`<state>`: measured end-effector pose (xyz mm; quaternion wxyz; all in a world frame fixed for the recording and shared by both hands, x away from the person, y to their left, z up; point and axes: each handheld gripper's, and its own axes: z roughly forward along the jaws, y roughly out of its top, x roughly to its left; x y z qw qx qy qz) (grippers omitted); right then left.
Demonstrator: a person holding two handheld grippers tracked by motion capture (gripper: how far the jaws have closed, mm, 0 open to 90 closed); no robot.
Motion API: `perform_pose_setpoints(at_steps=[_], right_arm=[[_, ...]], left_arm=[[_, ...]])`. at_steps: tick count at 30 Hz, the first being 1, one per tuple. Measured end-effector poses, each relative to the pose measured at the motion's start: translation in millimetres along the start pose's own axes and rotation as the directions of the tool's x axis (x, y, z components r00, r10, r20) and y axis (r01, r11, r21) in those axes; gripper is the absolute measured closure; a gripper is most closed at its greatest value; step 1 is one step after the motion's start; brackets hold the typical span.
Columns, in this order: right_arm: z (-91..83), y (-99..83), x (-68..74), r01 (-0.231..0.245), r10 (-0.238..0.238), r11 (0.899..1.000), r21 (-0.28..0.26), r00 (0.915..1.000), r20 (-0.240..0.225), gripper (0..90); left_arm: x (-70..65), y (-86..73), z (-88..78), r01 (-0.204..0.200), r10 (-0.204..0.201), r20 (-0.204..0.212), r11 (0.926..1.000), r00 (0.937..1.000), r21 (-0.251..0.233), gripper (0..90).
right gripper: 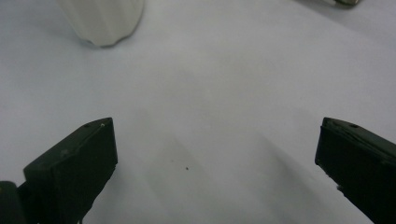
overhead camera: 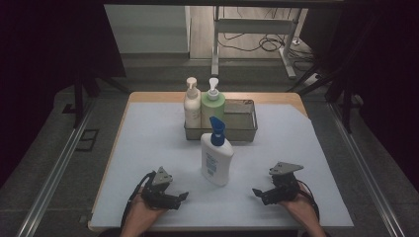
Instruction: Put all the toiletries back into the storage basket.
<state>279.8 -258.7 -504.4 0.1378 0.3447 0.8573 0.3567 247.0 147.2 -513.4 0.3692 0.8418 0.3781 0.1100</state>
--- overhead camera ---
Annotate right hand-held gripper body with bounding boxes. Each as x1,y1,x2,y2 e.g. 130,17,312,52
265,161,304,205

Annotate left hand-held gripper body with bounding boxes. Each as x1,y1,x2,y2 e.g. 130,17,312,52
141,165,182,211

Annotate white bottle with blue pump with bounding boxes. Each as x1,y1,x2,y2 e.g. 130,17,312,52
200,116,235,188

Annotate cream pump bottle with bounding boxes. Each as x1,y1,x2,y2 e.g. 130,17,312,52
183,76,203,129

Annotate green pump bottle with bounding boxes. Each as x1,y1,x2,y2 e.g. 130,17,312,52
201,77,227,129

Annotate person's left hand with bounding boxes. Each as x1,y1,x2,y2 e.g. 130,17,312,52
126,194,168,229

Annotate person's right hand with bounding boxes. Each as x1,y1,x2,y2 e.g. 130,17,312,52
279,183,319,229

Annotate black floor plate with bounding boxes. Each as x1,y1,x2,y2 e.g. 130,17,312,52
74,128,100,153

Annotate black metal stand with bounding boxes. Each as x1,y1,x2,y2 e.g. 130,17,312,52
62,70,130,130
286,62,364,134

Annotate dark curtain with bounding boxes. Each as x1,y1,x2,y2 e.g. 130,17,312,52
299,5,419,186
0,0,126,187

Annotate right hand-held gripper cable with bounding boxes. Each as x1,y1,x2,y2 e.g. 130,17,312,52
295,179,321,221

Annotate metal floor rail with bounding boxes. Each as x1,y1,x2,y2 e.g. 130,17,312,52
16,98,97,237
327,102,407,237

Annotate black floor cables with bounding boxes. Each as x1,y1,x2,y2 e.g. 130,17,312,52
218,6,318,72

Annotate white desk frame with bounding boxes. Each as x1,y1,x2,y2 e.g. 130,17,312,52
210,6,304,80

